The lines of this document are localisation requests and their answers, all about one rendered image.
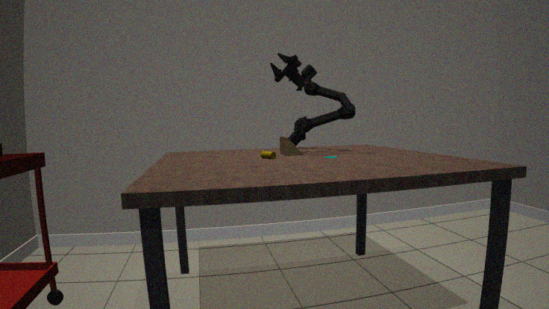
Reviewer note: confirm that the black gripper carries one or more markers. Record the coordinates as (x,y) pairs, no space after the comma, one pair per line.
(290,72)

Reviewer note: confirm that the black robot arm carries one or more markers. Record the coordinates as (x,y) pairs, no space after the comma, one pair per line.
(303,125)

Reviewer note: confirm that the yellow tall cylinder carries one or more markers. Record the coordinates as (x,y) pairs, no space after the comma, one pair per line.
(268,155)

